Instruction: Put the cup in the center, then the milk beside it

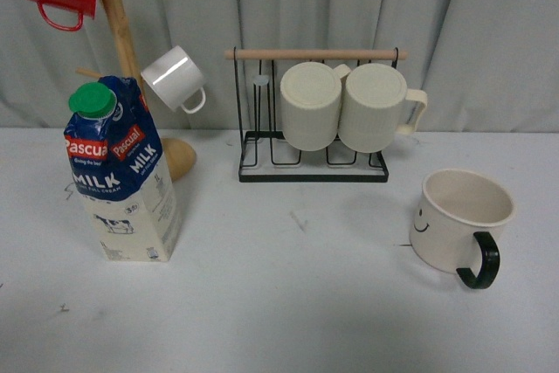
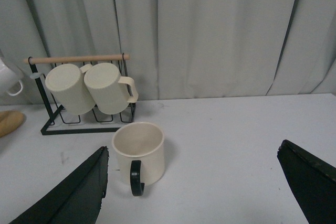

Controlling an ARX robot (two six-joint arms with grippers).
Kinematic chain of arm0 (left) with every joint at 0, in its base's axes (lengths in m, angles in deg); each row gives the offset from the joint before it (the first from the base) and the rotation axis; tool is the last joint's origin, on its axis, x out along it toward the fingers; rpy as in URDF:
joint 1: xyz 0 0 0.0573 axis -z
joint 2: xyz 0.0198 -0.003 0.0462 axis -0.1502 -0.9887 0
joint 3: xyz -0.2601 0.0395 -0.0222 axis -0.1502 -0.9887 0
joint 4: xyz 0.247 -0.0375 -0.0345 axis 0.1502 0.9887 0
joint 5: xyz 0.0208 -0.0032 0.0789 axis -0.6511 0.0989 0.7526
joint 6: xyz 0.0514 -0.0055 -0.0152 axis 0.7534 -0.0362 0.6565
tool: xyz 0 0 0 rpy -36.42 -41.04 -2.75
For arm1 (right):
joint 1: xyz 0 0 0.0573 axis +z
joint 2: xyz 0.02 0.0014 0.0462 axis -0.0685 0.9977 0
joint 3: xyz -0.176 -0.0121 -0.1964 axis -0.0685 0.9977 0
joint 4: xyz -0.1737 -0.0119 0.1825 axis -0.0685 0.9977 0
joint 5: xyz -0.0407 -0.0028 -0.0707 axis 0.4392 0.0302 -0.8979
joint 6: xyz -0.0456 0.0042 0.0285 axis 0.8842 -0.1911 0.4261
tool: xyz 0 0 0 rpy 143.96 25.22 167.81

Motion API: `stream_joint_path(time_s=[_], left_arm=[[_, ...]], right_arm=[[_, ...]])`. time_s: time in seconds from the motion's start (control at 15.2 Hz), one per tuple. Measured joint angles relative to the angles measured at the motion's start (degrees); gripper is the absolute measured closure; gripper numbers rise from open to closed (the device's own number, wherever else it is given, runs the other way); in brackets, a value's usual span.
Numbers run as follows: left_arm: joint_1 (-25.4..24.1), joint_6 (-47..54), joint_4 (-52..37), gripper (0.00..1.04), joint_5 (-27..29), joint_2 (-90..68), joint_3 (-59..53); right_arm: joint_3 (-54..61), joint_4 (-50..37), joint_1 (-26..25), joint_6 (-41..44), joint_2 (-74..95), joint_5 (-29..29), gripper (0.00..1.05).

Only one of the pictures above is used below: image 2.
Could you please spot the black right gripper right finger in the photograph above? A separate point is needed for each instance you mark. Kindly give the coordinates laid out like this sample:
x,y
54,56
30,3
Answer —
x,y
311,180

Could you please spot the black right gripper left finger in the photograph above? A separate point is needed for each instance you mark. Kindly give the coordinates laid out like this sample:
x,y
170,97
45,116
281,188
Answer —
x,y
76,199

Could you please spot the cream mug with black handle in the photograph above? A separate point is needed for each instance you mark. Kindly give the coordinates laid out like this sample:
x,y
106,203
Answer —
x,y
139,148

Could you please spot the light wooden board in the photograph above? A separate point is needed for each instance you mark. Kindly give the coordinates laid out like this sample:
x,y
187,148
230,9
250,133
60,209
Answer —
x,y
10,121

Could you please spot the right cream ribbed mug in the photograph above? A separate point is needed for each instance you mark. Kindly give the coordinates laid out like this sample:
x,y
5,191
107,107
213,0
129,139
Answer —
x,y
111,91

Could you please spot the cream ribbed mug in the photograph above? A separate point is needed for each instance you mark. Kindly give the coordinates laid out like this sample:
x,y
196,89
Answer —
x,y
111,91
66,83

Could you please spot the left cream ribbed mug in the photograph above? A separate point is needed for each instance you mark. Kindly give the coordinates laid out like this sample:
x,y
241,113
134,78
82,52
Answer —
x,y
66,83

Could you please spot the white ceramic pitcher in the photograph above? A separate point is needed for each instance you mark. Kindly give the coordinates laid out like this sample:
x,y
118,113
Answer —
x,y
10,76

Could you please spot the grey curtain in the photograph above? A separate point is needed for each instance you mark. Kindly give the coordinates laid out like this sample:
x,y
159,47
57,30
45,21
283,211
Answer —
x,y
182,48

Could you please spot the black wire mug rack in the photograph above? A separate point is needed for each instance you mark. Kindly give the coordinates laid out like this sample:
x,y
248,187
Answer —
x,y
61,121

